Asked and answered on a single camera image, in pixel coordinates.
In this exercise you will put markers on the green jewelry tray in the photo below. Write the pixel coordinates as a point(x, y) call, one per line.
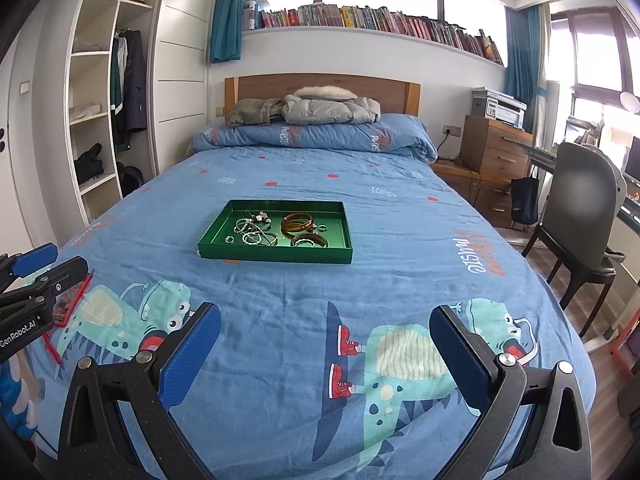
point(220, 242)

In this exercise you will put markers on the dark hanging jacket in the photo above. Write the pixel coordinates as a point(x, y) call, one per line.
point(134, 91)

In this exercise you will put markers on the teal right curtain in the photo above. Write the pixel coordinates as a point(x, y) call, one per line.
point(528, 42)

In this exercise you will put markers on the folded blue duvet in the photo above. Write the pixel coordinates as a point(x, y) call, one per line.
point(397, 134)

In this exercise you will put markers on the dark brown translucent bangle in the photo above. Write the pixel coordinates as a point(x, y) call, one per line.
point(309, 239)

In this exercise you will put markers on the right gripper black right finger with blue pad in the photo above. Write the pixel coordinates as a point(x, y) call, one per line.
point(470, 361)

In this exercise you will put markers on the white door with handle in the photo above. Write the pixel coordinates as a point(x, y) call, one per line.
point(14, 236)

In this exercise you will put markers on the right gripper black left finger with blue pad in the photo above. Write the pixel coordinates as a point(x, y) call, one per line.
point(183, 353)

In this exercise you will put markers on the dark wooden chair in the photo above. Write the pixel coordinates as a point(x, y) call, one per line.
point(587, 191)

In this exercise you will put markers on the wooden headboard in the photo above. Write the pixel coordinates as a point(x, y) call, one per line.
point(395, 96)

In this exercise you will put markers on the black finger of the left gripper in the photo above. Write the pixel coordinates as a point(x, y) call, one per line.
point(62, 277)

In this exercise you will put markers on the black clothes on shelf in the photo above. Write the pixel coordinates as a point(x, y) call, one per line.
point(89, 165)

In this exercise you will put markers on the silver wristwatch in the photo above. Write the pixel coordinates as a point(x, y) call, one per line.
point(246, 226)

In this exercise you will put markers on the grey puffer jacket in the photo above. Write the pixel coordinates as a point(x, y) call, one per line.
point(313, 112)

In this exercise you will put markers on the white fur pillow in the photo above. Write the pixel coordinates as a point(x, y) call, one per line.
point(325, 93)

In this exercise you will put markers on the wooden drawer nightstand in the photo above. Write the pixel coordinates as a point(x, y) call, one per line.
point(492, 154)

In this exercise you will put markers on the amber orange bangle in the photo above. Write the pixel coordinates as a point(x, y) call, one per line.
point(297, 223)

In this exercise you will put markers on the red lanyard card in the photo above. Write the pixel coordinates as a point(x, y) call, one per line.
point(63, 310)

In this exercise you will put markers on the olive fleece garment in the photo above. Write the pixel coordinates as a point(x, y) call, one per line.
point(255, 112)

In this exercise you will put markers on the black bag on floor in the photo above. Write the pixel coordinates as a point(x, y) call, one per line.
point(524, 200)

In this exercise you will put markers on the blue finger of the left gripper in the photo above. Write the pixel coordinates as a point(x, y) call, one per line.
point(36, 259)

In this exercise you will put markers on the white open wardrobe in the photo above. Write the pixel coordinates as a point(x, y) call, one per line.
point(119, 87)

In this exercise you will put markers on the teal left curtain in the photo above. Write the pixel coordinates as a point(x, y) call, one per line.
point(225, 42)

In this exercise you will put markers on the thin silver bangle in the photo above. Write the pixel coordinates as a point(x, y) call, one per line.
point(260, 239)

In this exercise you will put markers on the row of books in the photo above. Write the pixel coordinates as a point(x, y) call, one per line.
point(379, 19)

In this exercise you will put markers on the teal curtain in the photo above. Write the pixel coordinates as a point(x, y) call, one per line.
point(528, 42)
point(225, 42)

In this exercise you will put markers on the blue dinosaur bed sheet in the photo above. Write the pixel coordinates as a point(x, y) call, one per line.
point(320, 371)

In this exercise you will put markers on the white printer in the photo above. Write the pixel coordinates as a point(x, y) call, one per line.
point(496, 105)

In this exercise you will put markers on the blue white gloved hand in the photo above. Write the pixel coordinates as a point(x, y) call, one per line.
point(17, 410)

